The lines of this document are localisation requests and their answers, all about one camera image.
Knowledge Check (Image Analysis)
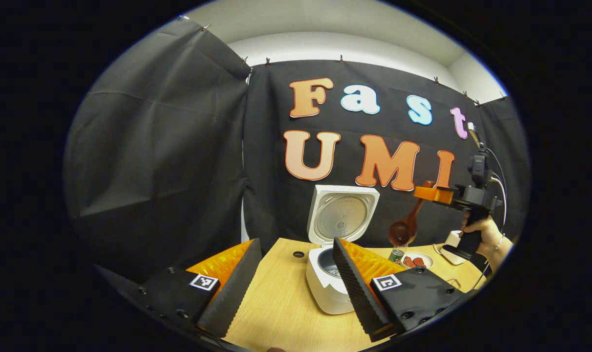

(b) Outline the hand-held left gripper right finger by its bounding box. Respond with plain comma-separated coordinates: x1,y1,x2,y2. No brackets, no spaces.
332,238,473,343

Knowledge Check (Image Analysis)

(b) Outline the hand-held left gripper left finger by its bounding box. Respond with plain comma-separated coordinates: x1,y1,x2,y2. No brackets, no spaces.
130,239,262,342

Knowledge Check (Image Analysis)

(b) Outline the brown wooden spoon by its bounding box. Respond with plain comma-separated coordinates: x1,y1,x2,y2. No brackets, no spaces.
388,181,436,246

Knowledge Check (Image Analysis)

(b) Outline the white rice cooker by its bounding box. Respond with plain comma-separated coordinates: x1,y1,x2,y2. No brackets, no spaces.
306,184,381,315

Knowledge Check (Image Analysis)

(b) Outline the white toaster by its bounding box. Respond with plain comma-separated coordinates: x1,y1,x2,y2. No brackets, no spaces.
439,230,465,265

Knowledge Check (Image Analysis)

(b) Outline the white plate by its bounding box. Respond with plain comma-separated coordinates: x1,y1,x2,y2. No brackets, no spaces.
400,251,434,269

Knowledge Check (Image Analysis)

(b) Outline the black backdrop cloth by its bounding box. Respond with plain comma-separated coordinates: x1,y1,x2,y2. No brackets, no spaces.
64,17,530,289

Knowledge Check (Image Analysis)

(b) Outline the row of black cloth clips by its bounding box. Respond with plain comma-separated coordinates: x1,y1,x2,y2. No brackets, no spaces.
201,23,508,107

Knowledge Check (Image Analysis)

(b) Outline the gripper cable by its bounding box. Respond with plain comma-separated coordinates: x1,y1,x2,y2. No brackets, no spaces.
472,147,508,291

